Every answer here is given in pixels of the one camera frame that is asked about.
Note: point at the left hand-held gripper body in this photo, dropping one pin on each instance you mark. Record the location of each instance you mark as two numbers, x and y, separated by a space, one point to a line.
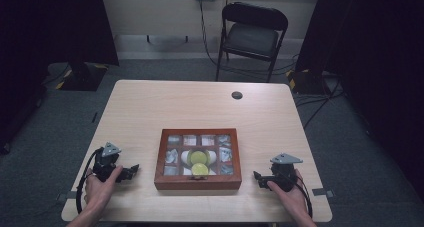
106 160

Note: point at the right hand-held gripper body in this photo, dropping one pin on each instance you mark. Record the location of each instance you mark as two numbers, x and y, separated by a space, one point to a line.
285 175

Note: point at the wooden box with glass lid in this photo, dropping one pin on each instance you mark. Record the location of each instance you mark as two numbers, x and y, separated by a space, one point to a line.
160 182

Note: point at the person's right hand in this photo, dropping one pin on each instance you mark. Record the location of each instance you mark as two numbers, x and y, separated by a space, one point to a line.
295 200

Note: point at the person's left hand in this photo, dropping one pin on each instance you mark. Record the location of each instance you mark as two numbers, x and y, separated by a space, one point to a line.
98 192

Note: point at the grey tape strip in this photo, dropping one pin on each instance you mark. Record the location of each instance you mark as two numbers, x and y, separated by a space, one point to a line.
66 196
323 192

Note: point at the group of silver foil packets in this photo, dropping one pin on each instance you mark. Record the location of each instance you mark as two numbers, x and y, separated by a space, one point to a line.
172 156

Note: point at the small black floor strip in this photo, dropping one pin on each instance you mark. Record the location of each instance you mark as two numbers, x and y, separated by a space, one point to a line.
94 117

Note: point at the white rounded piece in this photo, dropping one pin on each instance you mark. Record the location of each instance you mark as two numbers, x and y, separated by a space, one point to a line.
185 157
212 157

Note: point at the black stand base striped tape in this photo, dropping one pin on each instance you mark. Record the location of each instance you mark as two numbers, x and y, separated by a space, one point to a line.
78 80
306 83

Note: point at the black folding chair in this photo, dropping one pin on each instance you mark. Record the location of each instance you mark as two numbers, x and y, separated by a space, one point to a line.
251 37

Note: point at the black curtain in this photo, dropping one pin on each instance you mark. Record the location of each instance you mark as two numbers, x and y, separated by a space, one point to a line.
40 27
376 53

